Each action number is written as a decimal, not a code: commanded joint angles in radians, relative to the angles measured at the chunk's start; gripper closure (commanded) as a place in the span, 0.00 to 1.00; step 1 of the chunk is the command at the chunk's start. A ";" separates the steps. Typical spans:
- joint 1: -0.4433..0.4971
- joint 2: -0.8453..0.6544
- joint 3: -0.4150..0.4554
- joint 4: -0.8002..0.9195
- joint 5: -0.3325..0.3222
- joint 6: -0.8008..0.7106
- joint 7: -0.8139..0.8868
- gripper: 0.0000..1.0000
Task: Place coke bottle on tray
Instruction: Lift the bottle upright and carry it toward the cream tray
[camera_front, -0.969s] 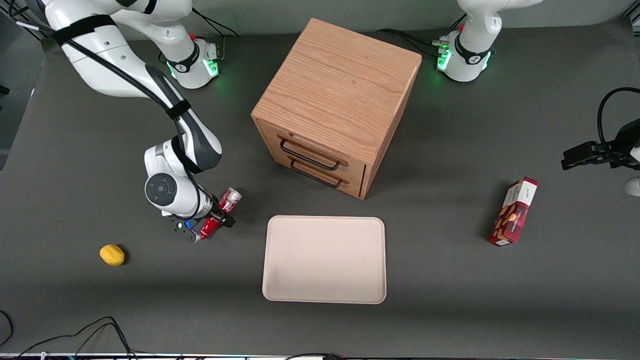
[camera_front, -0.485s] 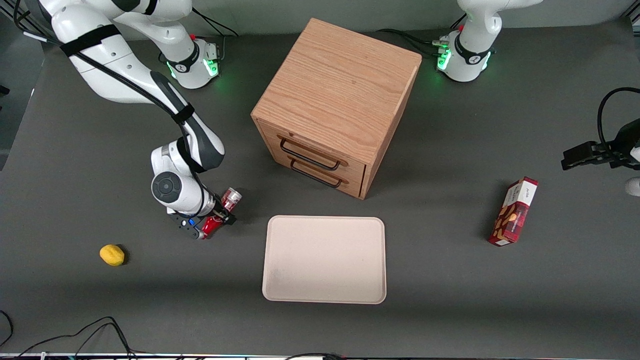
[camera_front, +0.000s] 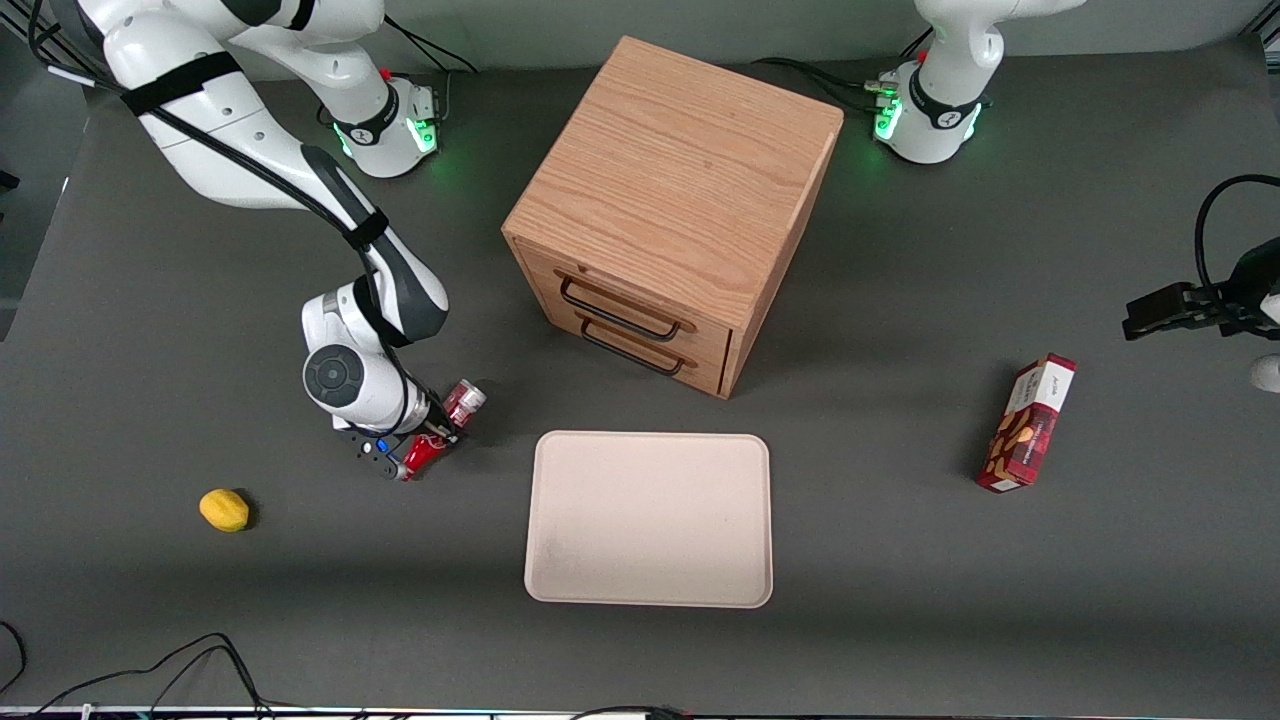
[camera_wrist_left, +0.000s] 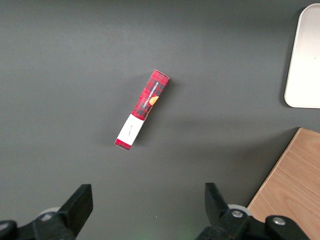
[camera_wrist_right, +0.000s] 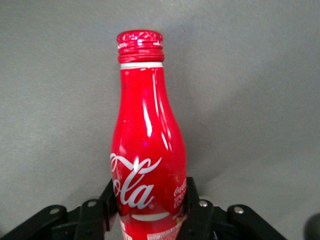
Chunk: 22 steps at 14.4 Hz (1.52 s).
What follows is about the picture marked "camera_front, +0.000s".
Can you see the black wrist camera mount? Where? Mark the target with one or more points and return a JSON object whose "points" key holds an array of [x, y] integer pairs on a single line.
{"points": [[365, 450]]}

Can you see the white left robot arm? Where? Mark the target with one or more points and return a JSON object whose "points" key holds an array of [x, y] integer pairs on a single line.
{"points": [[945, 85]]}

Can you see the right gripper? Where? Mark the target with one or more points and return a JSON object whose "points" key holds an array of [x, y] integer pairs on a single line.
{"points": [[437, 422]]}

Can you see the yellow lemon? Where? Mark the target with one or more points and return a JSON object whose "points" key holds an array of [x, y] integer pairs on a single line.
{"points": [[224, 510]]}

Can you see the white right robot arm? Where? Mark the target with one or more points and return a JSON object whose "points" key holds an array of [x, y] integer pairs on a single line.
{"points": [[230, 130]]}

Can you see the wooden drawer cabinet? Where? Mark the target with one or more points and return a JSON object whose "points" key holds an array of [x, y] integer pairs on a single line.
{"points": [[675, 190]]}

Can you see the red snack box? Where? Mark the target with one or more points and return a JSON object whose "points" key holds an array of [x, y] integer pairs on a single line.
{"points": [[1028, 424]]}

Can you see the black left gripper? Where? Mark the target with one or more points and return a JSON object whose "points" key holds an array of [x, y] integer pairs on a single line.
{"points": [[1232, 300]]}

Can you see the red coke bottle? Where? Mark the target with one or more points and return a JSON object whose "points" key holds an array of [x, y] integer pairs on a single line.
{"points": [[466, 398]]}

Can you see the beige plastic tray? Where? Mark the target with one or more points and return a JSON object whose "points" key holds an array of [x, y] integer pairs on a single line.
{"points": [[650, 518]]}

